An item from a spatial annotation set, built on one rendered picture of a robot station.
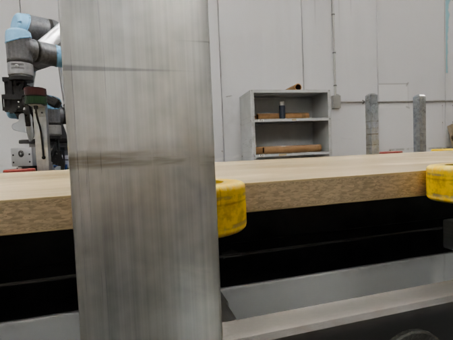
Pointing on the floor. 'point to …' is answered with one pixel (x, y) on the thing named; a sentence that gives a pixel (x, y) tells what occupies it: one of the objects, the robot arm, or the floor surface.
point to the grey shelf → (273, 139)
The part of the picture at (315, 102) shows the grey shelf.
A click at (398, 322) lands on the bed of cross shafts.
